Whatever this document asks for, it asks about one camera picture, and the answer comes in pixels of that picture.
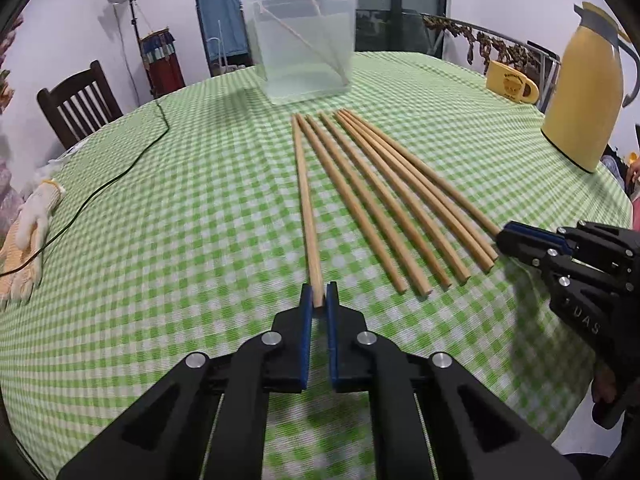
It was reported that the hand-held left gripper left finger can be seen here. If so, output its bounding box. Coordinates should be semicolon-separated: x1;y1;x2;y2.
56;282;317;480

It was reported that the dried flower bouquet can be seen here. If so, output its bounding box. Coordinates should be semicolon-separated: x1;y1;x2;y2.
0;15;25;113

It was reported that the yellow mug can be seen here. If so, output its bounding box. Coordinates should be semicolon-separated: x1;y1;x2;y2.
485;59;541;106

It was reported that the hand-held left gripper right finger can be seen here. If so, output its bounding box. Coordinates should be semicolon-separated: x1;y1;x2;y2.
324;281;583;480

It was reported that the person's right hand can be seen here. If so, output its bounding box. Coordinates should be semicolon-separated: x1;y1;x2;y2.
591;366;621;406

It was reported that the row of wooden chopsticks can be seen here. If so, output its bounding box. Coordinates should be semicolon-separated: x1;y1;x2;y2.
298;109;500;297

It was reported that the dark wooden chair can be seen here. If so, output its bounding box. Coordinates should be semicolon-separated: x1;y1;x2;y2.
36;60;125;151

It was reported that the yellow thermos jug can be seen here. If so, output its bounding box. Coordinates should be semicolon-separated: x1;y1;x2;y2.
541;2;640;175

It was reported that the string of dried food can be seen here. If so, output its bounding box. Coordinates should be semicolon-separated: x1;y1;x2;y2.
424;14;543;78

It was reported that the long wooden chopstick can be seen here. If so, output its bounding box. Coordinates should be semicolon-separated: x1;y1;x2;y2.
257;2;348;86
344;108;502;237
291;115;323;308
307;0;348;78

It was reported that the green checked tablecloth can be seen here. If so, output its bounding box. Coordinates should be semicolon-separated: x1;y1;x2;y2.
0;50;633;480

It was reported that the blue curtain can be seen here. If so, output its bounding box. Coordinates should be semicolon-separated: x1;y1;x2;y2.
192;0;251;68

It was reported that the black cable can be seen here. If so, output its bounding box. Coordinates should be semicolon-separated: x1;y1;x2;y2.
0;97;171;277

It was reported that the white knit glove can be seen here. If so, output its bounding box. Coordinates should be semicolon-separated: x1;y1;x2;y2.
9;180;67;306

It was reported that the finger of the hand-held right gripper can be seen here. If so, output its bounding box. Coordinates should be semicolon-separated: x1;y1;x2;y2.
502;220;632;261
494;236;626;295

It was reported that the clear plastic container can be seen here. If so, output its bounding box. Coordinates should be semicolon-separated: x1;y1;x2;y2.
240;0;360;106

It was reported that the red blue drum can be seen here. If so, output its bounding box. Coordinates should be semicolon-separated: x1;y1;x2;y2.
139;30;187;100

